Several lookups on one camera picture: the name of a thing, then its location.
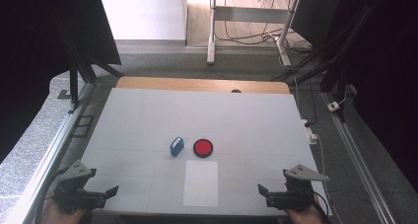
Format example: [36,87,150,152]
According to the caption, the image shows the hand-held gripper cable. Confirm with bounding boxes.
[34,168,70,224]
[312,190,330,224]

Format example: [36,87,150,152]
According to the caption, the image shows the right hand-held gripper cable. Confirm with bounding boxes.
[312,190,330,224]

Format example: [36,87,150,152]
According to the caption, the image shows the white desk frame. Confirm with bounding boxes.
[206,0,301,67]

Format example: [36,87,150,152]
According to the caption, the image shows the white table mat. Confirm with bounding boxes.
[58,87,333,217]

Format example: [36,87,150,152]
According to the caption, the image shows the black floor cables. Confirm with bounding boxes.
[215,0,316,82]

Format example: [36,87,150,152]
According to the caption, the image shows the black stand leg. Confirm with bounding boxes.
[67,60,80,115]

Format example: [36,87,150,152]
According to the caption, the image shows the white power strip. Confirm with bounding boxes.
[301,118,318,146]

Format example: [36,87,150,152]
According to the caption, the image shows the left hand-held gripper cable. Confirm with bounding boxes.
[34,168,70,224]

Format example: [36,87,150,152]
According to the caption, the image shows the person's left hand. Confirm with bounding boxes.
[40,197,87,224]

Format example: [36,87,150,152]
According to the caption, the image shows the black curtain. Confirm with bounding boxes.
[0,0,122,164]
[289,0,418,193]

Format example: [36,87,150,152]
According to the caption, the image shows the person's right hand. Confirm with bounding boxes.
[284,204,326,224]

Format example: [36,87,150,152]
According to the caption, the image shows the red ink pad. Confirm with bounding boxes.
[192,138,214,159]

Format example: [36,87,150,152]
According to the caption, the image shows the aluminium rail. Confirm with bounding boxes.
[320,91,397,224]
[4,82,97,224]

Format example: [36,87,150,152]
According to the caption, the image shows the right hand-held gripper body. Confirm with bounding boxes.
[266,164,330,213]

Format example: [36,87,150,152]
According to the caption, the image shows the white paper sheet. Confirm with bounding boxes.
[182,160,219,208]

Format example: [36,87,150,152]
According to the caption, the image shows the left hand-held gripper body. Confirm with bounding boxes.
[53,159,107,214]

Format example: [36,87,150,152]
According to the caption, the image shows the white adapter with cable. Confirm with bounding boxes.
[326,91,348,112]

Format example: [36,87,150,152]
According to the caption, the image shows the blue stamp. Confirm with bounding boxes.
[170,136,185,158]

